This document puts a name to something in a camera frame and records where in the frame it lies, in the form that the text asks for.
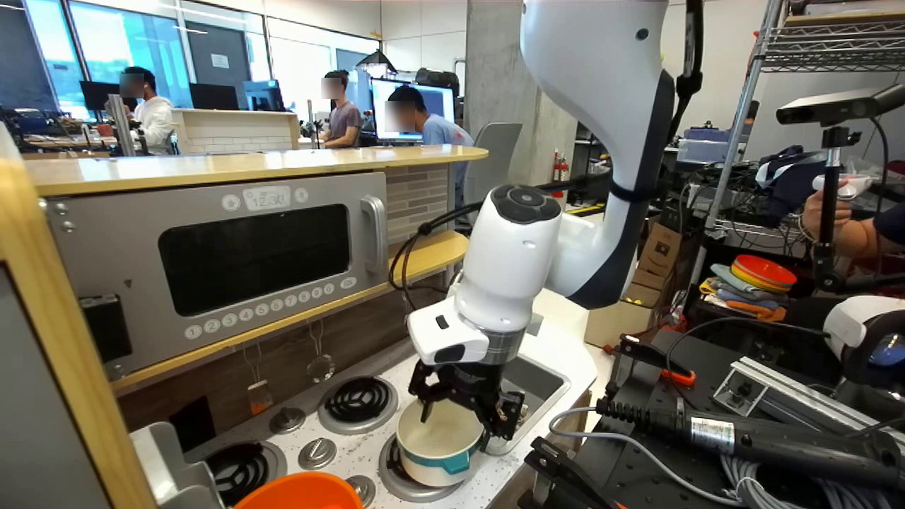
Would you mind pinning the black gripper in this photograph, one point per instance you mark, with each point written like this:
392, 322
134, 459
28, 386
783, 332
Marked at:
467, 380

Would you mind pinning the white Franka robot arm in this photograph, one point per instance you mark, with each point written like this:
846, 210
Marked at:
510, 254

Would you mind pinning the bystander forearm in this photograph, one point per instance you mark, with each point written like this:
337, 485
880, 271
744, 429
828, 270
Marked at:
865, 236

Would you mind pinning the grey stove knob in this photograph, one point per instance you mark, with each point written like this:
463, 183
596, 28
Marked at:
288, 418
361, 486
319, 454

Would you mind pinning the bystander hand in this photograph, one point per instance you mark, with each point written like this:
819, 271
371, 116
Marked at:
814, 219

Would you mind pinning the grey toy sink basin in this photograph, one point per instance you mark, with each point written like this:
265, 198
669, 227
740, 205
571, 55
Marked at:
542, 376

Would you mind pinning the black bar clamp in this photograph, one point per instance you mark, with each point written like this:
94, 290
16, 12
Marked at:
561, 468

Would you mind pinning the open cardboard box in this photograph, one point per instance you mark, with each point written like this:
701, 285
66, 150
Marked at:
613, 326

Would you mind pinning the orange plastic bowl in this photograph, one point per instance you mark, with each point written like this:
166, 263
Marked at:
300, 492

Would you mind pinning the red fire extinguisher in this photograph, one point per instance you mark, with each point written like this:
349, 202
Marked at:
559, 169

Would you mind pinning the black storage shelf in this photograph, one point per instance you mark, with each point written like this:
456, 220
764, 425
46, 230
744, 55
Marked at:
589, 169

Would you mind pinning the person in blue shirt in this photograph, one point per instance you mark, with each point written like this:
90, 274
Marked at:
433, 127

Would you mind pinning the black cylindrical tool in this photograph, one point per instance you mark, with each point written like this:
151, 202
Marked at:
753, 438

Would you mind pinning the stack of colourful plates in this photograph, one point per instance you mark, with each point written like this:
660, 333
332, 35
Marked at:
737, 295

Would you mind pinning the lit computer monitor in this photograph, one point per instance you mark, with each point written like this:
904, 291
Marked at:
439, 94

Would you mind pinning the person in grey shirt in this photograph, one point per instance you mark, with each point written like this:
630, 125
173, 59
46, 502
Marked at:
343, 116

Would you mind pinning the orange plate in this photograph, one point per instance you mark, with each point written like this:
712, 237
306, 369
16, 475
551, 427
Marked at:
764, 271

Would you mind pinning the blue plastic bin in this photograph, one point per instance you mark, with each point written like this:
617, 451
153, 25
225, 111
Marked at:
703, 144

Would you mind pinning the black hanging lamp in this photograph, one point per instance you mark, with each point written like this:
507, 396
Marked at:
378, 59

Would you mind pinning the white reception desk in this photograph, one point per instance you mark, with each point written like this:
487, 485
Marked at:
235, 130

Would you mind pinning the grey toy microwave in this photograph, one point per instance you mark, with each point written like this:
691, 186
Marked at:
124, 271

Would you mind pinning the white device blue light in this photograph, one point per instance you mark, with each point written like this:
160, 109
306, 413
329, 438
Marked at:
853, 319

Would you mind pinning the metal ladder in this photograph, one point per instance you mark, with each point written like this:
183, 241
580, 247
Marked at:
744, 113

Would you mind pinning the person in white shirt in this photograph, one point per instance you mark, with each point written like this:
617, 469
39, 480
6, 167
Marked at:
151, 113

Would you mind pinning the black tripod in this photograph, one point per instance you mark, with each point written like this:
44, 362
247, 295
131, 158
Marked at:
829, 150

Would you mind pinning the wooden toy kitchen frame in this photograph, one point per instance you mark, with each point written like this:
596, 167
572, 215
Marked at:
235, 167

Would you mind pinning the silver aluminium rail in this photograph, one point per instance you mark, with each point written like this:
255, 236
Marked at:
801, 390

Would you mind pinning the black camera on tripod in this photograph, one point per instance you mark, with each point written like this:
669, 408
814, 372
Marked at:
829, 106

